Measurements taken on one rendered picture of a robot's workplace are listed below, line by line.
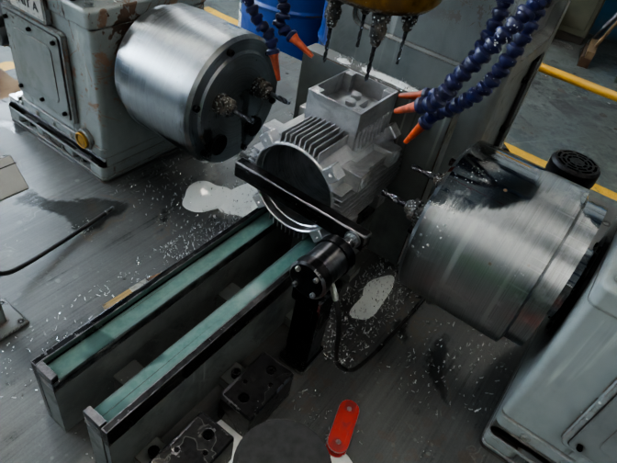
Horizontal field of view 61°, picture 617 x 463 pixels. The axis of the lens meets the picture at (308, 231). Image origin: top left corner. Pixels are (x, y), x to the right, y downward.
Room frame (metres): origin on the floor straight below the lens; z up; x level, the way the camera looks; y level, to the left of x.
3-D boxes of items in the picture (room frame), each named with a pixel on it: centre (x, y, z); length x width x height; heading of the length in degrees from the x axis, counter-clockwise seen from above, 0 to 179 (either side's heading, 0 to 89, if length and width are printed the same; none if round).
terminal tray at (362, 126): (0.80, -0.03, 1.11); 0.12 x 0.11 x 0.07; 152
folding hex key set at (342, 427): (0.40, -0.11, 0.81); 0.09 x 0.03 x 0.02; 168
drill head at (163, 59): (0.93, 0.30, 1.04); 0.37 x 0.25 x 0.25; 62
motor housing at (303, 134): (0.76, -0.01, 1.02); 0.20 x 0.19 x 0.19; 152
